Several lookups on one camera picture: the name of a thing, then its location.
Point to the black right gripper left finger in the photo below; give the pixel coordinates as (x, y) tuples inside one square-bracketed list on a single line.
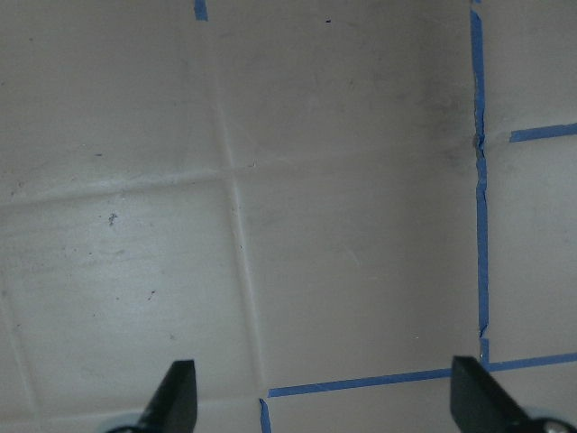
[(173, 407)]

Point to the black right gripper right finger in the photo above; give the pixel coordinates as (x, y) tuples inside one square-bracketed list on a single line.
[(478, 404)]

